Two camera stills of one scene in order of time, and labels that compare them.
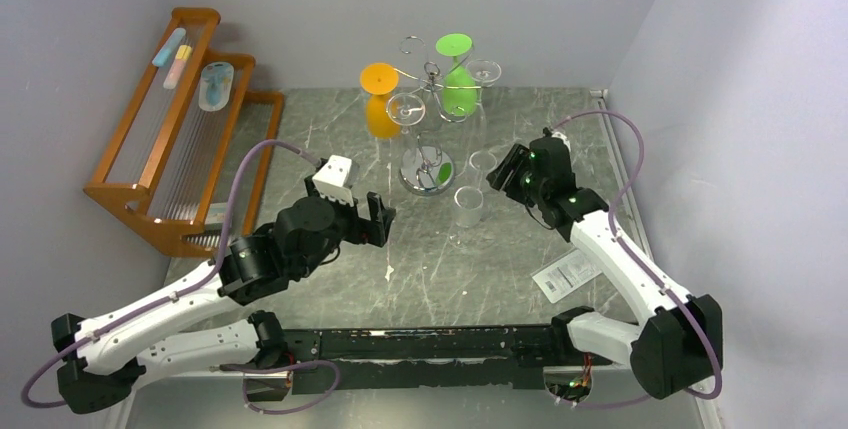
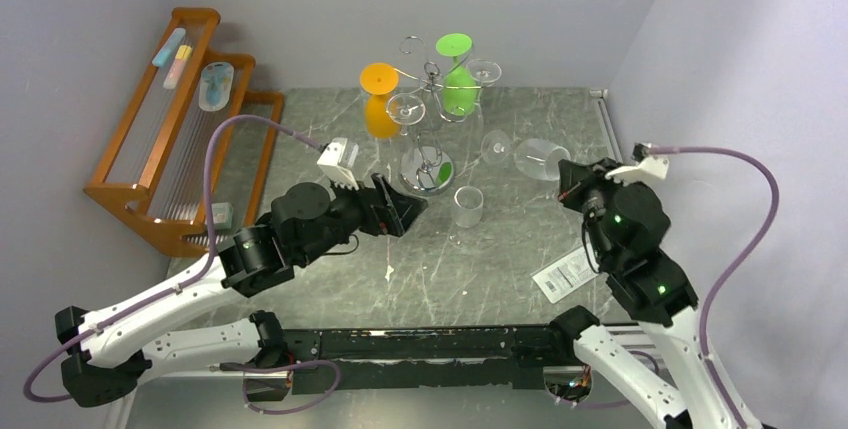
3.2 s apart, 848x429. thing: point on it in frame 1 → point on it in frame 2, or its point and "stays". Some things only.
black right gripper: x=510 y=170 → x=573 y=181
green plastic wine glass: x=459 y=89 stays
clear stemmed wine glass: x=405 y=109 stays
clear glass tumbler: x=468 y=202 stays
